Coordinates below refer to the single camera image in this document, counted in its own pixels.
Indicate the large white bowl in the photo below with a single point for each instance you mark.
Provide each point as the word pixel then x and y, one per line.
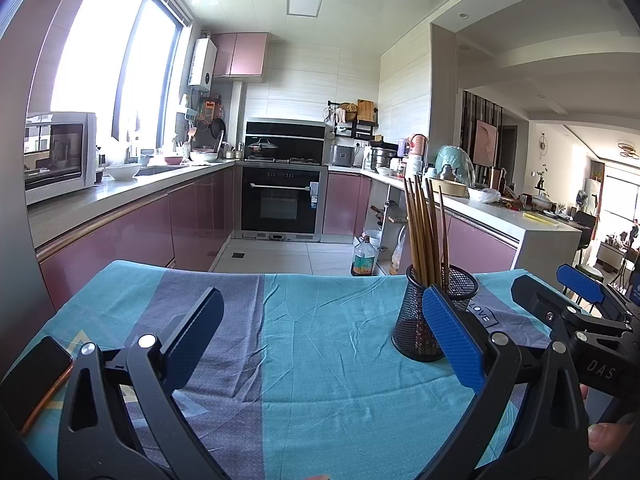
pixel 123 171

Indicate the white plastic bag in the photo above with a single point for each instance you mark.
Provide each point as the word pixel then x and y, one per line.
pixel 482 195

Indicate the pink peninsula cabinets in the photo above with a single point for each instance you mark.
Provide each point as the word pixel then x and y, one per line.
pixel 480 245

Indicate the green plastic bag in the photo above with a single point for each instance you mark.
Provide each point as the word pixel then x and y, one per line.
pixel 452 160

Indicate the black smartphone orange case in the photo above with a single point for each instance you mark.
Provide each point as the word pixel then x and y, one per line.
pixel 30 385

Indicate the flat yellow box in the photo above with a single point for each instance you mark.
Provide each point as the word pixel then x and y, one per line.
pixel 542 218

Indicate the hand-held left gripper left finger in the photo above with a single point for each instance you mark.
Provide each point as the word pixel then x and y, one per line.
pixel 197 330

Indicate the white shallow bowl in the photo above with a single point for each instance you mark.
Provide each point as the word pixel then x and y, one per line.
pixel 204 157

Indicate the stainless steel pot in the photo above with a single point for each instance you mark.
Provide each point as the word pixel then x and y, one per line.
pixel 382 159

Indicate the brown tumbler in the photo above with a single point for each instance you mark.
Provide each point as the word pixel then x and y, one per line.
pixel 495 177

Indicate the purple cup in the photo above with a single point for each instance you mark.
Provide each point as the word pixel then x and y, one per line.
pixel 403 147

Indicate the hanging black frying pan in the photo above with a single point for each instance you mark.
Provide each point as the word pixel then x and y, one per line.
pixel 218 130

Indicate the black range hood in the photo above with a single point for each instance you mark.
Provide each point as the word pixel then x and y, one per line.
pixel 285 130

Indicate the white plastic bottle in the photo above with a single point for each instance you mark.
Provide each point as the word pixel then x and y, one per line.
pixel 415 166

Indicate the black wall rack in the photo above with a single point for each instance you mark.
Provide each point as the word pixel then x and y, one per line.
pixel 362 127

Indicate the pink wall cabinet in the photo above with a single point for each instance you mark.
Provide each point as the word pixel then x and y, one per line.
pixel 240 55

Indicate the round beige container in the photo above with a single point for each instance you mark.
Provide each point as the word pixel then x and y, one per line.
pixel 452 187

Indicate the gold ceiling lamp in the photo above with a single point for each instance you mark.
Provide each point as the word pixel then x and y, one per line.
pixel 627 150

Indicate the bundle of wooden chopsticks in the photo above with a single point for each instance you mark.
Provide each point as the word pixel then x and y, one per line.
pixel 417 230

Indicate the white vertical pipe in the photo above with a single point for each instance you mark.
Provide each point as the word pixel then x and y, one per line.
pixel 236 110

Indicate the person's right hand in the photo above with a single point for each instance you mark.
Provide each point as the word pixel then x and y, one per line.
pixel 607 437

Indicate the pink bowl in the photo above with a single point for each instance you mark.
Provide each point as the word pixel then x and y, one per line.
pixel 173 160

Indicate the blue striped tablecloth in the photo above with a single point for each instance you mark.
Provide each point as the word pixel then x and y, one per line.
pixel 310 360

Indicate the dark slatted partition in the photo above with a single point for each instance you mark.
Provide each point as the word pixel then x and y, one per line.
pixel 470 125

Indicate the pink thermos jug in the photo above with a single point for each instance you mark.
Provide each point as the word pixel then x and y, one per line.
pixel 417 144

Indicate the long pink base cabinets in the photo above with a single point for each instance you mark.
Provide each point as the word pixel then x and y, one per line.
pixel 125 240

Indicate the narrow pink base cabinet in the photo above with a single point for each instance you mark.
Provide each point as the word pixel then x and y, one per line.
pixel 342 202

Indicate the white wall water heater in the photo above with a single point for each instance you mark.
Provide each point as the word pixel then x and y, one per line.
pixel 202 65

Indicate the black built-in oven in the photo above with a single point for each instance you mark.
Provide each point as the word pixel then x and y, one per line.
pixel 280 200

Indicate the cooking oil bottle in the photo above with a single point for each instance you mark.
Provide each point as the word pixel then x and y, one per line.
pixel 362 260

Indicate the large kitchen window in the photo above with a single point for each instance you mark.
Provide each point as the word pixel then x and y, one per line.
pixel 100 60

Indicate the pot with glass lid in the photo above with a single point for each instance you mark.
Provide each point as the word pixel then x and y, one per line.
pixel 262 146

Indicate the silver countertop appliance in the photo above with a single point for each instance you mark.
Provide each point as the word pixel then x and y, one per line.
pixel 343 156

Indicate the framed wall painting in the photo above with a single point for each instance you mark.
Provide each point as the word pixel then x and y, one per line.
pixel 486 142

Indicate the black mesh utensil holder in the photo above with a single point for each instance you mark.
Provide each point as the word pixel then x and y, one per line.
pixel 415 330

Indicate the white countertop oven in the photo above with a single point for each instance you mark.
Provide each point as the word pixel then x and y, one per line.
pixel 55 150

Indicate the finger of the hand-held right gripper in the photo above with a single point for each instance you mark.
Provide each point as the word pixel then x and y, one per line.
pixel 580 282
pixel 537 297

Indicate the wooden cutting board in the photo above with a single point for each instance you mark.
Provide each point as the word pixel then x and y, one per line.
pixel 365 110

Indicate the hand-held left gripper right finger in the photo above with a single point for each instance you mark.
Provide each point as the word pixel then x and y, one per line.
pixel 452 340

